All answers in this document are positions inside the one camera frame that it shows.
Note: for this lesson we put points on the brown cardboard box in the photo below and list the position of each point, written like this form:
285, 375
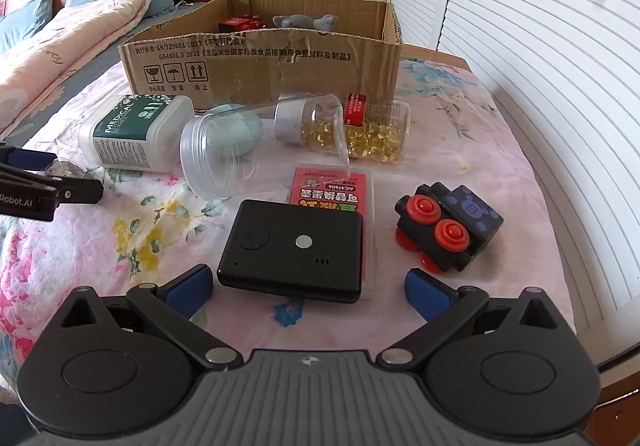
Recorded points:
240, 71

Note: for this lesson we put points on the red toy car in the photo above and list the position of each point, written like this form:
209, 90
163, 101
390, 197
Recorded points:
235, 24

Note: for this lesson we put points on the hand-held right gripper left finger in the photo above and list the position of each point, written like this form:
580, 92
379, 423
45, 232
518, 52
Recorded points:
192, 287

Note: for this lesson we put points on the yellow capsule bottle silver cap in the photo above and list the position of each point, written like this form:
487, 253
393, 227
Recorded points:
380, 136

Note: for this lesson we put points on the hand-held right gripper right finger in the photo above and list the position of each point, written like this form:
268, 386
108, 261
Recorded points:
425, 293

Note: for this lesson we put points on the small clear plastic object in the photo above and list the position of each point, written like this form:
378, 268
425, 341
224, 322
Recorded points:
62, 170

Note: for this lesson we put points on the pink quilt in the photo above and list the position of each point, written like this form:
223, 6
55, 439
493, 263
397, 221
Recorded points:
60, 51

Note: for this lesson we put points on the black block toy red wheels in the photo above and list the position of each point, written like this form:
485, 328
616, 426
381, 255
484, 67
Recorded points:
480, 221

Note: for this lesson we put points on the clear plastic jar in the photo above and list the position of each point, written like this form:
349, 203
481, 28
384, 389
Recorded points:
220, 176

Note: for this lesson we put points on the pink floral bedsheet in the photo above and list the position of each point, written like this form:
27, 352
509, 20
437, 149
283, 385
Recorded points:
125, 246

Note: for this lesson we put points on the teal earbud case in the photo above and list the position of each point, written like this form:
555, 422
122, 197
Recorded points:
245, 126

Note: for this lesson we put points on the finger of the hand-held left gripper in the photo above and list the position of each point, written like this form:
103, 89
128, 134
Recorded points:
80, 191
30, 160

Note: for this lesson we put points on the black rectangular device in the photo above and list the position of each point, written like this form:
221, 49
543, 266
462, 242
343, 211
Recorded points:
280, 266

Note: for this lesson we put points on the blue-grey bed sheet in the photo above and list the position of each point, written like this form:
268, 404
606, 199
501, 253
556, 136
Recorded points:
150, 31

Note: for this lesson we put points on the white bottle with green label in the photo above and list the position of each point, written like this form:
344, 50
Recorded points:
130, 126

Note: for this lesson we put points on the red card blister package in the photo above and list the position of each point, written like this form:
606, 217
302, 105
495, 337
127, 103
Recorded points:
345, 196

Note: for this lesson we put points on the grey elephant toy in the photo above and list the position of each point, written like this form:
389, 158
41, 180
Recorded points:
300, 21

